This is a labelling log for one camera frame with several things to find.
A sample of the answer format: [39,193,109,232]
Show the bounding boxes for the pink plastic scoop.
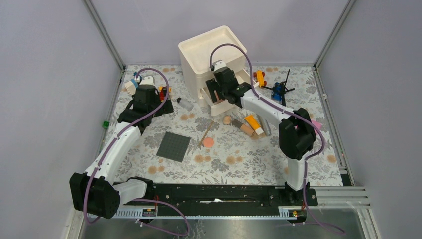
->
[312,120,322,133]

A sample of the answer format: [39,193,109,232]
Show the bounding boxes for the beige foundation bottle grey cap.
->
[231,119,256,137]

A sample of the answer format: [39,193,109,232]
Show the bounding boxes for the white drawer organizer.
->
[178,25,250,117]

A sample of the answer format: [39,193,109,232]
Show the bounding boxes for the clear bottle black cap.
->
[176,98,194,111]

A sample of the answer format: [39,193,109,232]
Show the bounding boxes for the orange round makeup puff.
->
[202,137,214,148]

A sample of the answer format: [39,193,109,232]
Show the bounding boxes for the gold thin makeup pencil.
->
[198,120,214,149]

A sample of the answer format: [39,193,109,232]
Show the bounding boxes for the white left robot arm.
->
[69,84,173,219]

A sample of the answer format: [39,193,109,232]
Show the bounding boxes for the orange white cream tube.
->
[244,115,264,135]

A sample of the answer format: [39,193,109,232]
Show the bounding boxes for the silver toy microphone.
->
[258,115,272,137]

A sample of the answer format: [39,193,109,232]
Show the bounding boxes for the dark grey brick baseplate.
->
[156,132,191,162]

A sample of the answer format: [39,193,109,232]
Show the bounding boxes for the blue toy brick car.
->
[271,82,285,101]

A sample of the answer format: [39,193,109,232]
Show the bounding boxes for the green small cube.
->
[102,121,109,129]

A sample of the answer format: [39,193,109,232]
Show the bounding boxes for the yellow red toy brick car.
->
[253,70,267,88]

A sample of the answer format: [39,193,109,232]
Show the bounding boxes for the blue white stacked bricks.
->
[124,76,141,96]

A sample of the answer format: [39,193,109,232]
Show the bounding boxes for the beige makeup sponge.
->
[222,115,232,125]

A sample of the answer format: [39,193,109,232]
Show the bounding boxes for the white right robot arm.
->
[211,65,317,205]

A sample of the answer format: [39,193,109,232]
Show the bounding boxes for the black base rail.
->
[127,183,318,217]

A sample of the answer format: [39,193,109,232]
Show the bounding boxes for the red green white brick toy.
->
[159,86,168,102]

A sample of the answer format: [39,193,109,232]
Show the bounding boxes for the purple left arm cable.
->
[82,68,192,237]

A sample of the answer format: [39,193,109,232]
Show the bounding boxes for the pink round makeup puff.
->
[214,91,224,102]

